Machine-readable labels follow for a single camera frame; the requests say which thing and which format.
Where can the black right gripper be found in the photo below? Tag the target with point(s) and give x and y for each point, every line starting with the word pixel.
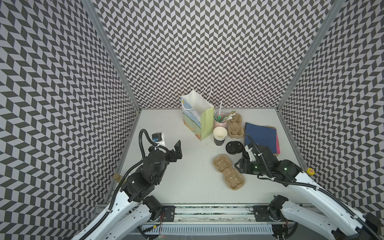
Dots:
pixel 243 165

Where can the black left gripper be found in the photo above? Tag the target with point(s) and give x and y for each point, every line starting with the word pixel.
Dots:
pixel 173 158

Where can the brown pulp cup carrier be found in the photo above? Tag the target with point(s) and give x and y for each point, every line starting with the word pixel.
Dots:
pixel 232 177

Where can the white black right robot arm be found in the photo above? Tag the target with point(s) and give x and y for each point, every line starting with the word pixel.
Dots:
pixel 337 221

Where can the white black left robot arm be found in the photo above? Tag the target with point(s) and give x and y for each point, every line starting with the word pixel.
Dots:
pixel 132 204

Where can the pink napkin stack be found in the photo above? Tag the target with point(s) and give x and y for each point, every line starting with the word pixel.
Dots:
pixel 278 150

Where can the dark blue napkin stack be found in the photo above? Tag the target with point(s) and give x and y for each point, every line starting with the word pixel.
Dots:
pixel 261 135

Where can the stack of black cup lids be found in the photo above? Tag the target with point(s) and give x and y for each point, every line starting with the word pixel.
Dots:
pixel 234 147

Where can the stack of brown cup carriers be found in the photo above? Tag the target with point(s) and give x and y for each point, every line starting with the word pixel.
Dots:
pixel 235 127

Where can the illustrated green paper gift bag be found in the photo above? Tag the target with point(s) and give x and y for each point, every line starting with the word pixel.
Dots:
pixel 198 114

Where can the stack of black paper cups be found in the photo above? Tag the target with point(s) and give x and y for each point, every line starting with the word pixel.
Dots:
pixel 220 134

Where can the pink metal bucket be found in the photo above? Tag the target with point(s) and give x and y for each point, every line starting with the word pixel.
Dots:
pixel 219 123

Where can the yellow cap green bottle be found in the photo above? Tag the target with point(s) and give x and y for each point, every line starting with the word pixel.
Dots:
pixel 310 171

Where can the white wrapped straw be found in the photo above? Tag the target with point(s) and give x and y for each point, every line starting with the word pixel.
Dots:
pixel 220 109

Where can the yellow liquid bottle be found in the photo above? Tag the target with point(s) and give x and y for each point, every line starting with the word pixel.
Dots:
pixel 117 177

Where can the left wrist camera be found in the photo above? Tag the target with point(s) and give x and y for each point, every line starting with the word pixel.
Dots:
pixel 159 139

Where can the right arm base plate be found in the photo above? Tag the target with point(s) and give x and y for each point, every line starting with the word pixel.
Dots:
pixel 261 213

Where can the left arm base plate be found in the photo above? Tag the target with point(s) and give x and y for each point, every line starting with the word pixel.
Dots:
pixel 164 214

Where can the aluminium front rail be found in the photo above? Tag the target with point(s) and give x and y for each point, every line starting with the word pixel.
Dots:
pixel 241 214

